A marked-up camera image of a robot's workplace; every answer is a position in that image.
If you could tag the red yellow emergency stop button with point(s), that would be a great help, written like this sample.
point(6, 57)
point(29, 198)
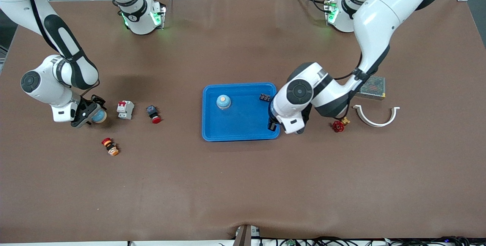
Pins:
point(110, 146)

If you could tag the small black terminal block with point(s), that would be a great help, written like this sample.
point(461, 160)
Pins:
point(264, 96)

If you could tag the white circuit breaker red switch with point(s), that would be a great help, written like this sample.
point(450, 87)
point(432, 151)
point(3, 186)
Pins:
point(125, 110)

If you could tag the metal mesh power supply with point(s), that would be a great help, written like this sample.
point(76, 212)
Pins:
point(374, 86)

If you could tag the blue plastic tray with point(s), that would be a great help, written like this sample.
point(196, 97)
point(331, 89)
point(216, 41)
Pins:
point(243, 122)

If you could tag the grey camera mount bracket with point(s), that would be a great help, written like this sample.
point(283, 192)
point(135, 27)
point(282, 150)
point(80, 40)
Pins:
point(246, 236)

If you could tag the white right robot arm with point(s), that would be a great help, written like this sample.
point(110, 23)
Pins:
point(41, 86)

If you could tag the brown table mat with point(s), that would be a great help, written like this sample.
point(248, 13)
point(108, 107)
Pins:
point(243, 181)

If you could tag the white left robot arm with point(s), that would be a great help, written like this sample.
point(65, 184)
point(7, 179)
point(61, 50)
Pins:
point(379, 18)

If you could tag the white curved plastic clamp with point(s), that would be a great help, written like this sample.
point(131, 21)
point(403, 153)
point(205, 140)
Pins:
point(376, 123)

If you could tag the black red mushroom push button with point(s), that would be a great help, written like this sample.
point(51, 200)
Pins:
point(153, 114)

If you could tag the blue call bell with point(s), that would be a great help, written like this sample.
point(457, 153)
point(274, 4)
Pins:
point(100, 117)
point(223, 101)

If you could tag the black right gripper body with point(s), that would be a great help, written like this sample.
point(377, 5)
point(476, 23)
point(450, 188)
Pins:
point(92, 106)

